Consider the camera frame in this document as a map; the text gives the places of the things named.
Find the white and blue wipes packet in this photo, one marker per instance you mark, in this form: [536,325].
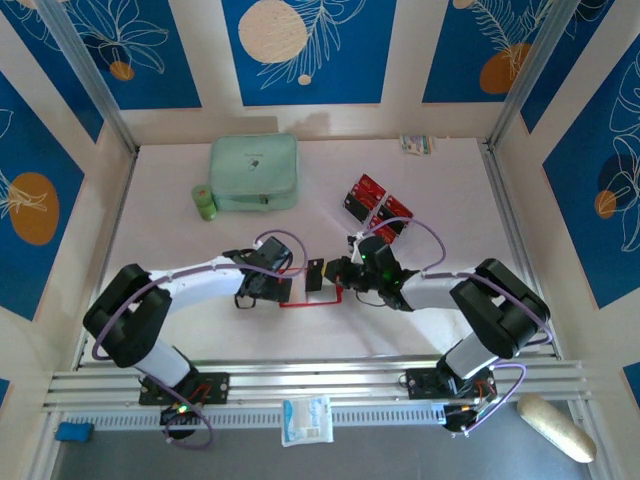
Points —
[305,422]

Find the aluminium side rail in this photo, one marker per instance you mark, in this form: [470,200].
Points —
[517,240]
[112,235]

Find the aluminium front rail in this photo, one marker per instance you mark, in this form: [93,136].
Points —
[310,380]

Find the clear acrylic card tray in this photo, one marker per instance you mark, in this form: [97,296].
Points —
[380,200]

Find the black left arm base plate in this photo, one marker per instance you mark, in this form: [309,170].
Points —
[215,387]

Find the black connector module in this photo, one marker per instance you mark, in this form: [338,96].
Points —
[462,420]
[177,415]

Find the green tape roll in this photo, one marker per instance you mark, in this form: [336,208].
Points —
[204,202]

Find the red card holder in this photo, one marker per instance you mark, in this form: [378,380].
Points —
[320,297]

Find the small printed paper packet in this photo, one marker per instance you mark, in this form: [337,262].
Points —
[416,145]

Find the beige glitter pouch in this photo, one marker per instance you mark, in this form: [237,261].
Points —
[555,425]

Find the mint green zipper pouch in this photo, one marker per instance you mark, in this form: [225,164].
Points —
[250,165]

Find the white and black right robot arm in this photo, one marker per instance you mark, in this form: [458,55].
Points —
[435,292]

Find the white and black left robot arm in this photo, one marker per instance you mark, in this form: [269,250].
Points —
[200,285]

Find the aluminium frame post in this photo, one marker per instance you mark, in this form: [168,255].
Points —
[532,75]
[90,75]

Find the blue sponge block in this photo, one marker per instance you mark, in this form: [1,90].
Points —
[75,432]

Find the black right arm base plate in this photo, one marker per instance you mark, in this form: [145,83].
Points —
[420,384]

